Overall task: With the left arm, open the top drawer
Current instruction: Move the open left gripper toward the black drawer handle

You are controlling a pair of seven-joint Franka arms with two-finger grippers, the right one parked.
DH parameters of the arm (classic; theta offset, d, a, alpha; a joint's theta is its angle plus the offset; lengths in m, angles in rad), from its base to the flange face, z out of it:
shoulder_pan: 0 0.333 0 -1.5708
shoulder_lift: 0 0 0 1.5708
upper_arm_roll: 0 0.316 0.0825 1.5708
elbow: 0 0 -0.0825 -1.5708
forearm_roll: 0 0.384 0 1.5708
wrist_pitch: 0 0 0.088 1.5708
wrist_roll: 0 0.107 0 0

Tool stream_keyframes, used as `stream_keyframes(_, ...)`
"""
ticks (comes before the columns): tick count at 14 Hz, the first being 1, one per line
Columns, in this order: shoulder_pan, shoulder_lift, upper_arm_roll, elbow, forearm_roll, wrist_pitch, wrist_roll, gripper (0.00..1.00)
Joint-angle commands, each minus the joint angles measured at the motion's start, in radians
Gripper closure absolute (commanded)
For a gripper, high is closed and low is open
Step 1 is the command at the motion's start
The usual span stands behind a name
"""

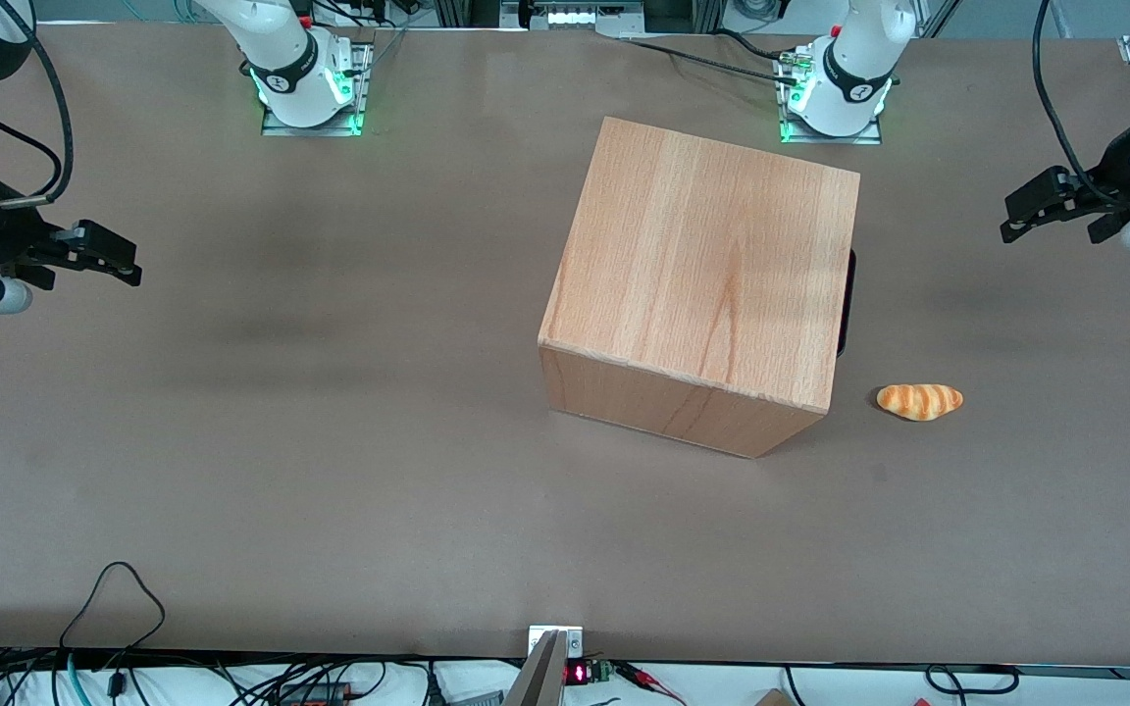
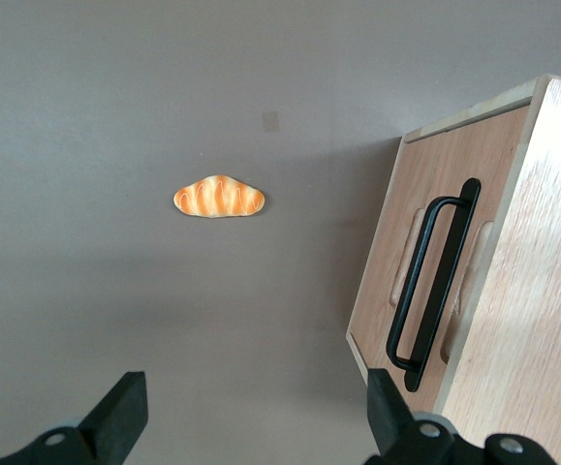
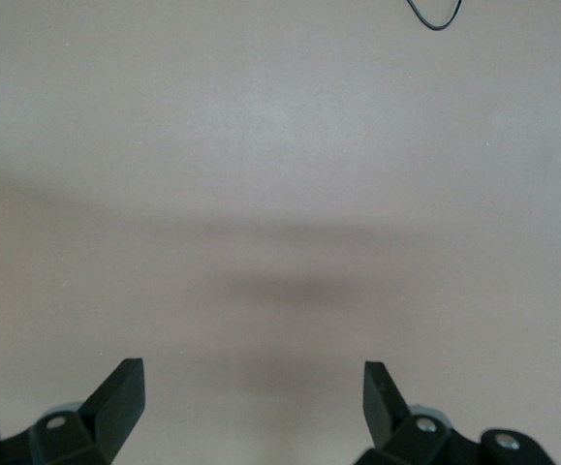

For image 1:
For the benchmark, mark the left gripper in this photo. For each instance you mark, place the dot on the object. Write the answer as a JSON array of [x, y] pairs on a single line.
[[1121, 178]]

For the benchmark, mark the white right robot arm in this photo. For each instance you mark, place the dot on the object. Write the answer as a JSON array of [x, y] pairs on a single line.
[[281, 59]]

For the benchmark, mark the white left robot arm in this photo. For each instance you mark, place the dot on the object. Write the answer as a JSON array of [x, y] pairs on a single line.
[[854, 69]]

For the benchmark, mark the light wooden drawer cabinet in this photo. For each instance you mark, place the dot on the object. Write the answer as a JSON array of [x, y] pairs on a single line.
[[693, 265]]

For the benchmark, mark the toy croissant bread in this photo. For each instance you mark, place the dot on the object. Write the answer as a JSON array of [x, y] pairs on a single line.
[[920, 400]]

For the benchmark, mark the black and orange power box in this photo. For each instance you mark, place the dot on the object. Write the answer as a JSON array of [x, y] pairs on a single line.
[[315, 694]]

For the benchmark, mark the white lit power unit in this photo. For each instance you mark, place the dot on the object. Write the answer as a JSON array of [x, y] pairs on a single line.
[[580, 15]]

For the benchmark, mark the red and black clip leads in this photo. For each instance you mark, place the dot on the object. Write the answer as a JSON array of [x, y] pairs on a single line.
[[648, 681]]

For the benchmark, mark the red digit display module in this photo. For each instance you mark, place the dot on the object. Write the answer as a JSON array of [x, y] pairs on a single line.
[[577, 674]]

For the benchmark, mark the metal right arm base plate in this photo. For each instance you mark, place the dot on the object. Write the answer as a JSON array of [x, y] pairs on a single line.
[[359, 88]]

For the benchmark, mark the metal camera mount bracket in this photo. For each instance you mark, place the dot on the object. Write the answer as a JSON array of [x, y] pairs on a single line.
[[545, 667]]

